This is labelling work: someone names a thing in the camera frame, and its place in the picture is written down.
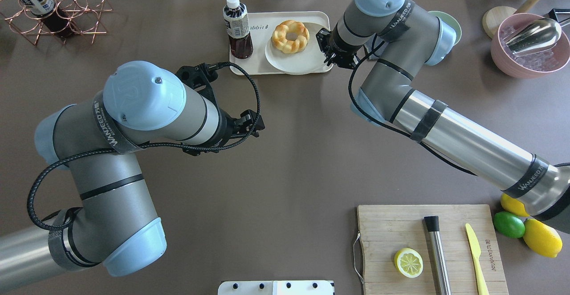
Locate mint green bowl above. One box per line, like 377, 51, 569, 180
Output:
429, 10, 463, 46

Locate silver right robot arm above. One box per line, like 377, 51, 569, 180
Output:
317, 0, 570, 234

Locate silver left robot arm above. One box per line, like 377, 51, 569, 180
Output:
1, 61, 264, 293

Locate yellow lemon lower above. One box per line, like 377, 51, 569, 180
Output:
522, 218, 563, 258

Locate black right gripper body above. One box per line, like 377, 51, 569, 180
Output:
322, 28, 362, 69

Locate white shallow bowl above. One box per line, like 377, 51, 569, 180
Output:
265, 35, 332, 75

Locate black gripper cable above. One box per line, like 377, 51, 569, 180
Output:
27, 61, 261, 231
348, 35, 479, 176

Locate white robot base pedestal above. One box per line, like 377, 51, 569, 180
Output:
217, 279, 335, 295

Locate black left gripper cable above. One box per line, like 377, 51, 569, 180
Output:
27, 61, 261, 231

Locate bottle in wire rack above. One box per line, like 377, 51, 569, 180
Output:
19, 0, 75, 38

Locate dark tea bottle on tray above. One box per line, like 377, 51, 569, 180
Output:
223, 0, 254, 59

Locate steel ice scoop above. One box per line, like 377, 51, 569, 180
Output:
505, 18, 562, 57

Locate halved lemon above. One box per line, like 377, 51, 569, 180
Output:
394, 248, 423, 278

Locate twisted ring donut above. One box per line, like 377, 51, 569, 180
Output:
271, 20, 309, 54

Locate wooden cutting board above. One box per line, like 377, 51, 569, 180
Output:
358, 204, 509, 295

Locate pink ice bucket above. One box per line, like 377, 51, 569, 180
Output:
491, 13, 569, 79

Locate cream rabbit tray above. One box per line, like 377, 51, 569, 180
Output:
229, 11, 330, 75

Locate round wooden coaster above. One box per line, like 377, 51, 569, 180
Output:
482, 6, 517, 38

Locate copper wire bottle rack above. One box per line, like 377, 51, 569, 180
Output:
1, 0, 113, 45

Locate yellow lemon upper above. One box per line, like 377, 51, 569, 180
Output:
500, 193, 530, 218

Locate green lime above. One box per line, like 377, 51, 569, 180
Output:
493, 211, 525, 238

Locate yellow plastic knife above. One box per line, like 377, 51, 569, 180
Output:
465, 223, 490, 295

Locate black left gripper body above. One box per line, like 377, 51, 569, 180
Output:
183, 110, 265, 156

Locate yellow lemon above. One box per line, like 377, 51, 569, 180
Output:
522, 218, 563, 258
500, 193, 530, 218

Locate grey folded cloth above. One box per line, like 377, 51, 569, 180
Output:
359, 24, 391, 62

